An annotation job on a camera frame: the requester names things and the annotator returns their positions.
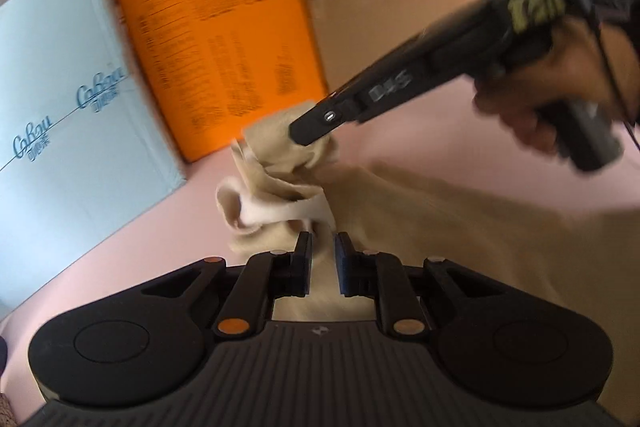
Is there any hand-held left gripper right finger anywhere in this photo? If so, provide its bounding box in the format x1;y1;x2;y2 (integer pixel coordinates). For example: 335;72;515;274
335;232;506;341

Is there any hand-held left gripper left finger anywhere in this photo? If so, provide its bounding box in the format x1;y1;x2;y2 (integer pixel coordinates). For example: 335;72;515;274
142;232;314;341

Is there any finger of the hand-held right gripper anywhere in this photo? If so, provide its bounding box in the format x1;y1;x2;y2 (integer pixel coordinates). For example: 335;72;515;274
289;0;515;146

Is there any beige garment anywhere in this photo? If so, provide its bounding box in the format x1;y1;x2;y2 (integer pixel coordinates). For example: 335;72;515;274
215;99;640;427

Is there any person's right hand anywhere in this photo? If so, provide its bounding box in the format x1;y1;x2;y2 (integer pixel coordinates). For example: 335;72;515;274
472;14;640;154

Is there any brown cardboard box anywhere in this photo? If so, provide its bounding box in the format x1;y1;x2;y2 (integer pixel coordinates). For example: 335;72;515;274
279;0;482;98

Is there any orange printed box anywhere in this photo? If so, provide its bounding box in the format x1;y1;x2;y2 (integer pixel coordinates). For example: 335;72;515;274
102;0;329;164

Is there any light blue printed box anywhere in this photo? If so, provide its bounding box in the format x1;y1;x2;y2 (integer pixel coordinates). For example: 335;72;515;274
0;0;188;323

